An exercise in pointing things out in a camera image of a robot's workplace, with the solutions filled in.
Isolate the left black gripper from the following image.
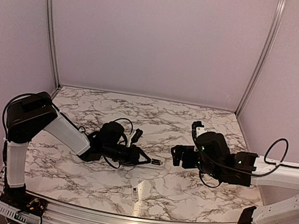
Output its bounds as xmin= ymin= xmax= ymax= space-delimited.
xmin=102 ymin=140 xmax=153 ymax=169

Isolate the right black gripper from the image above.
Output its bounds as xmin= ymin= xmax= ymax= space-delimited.
xmin=168 ymin=142 xmax=226 ymax=180

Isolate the white remote control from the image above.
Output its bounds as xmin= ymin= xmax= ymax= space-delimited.
xmin=139 ymin=159 xmax=165 ymax=170

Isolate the white battery cover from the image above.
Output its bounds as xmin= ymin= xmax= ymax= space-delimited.
xmin=131 ymin=187 xmax=139 ymax=202

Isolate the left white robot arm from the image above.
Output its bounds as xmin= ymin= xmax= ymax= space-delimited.
xmin=2 ymin=92 xmax=152 ymax=208

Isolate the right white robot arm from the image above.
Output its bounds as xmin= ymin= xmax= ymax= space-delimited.
xmin=171 ymin=127 xmax=299 ymax=224

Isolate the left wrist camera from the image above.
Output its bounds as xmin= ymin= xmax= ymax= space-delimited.
xmin=126 ymin=128 xmax=143 ymax=147

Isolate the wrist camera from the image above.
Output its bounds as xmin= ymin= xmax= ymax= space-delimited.
xmin=191 ymin=121 xmax=207 ymax=146
xmin=126 ymin=128 xmax=143 ymax=147

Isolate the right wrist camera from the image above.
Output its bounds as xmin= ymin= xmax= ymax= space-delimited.
xmin=191 ymin=121 xmax=207 ymax=146

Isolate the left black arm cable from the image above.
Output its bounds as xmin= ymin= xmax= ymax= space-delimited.
xmin=0 ymin=90 xmax=136 ymax=187

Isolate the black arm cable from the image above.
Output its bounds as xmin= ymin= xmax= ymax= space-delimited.
xmin=0 ymin=90 xmax=136 ymax=187
xmin=184 ymin=125 xmax=291 ymax=198

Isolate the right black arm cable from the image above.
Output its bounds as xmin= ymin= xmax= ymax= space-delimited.
xmin=184 ymin=125 xmax=291 ymax=198

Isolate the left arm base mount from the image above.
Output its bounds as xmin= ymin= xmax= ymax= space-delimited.
xmin=0 ymin=182 xmax=47 ymax=217

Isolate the right aluminium frame post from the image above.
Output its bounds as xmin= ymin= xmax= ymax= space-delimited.
xmin=234 ymin=0 xmax=287 ymax=118

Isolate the aluminium frame post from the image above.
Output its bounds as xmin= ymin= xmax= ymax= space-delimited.
xmin=45 ymin=0 xmax=61 ymax=89
xmin=234 ymin=0 xmax=287 ymax=118

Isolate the left aluminium frame post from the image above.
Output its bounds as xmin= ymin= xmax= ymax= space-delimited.
xmin=45 ymin=0 xmax=61 ymax=89

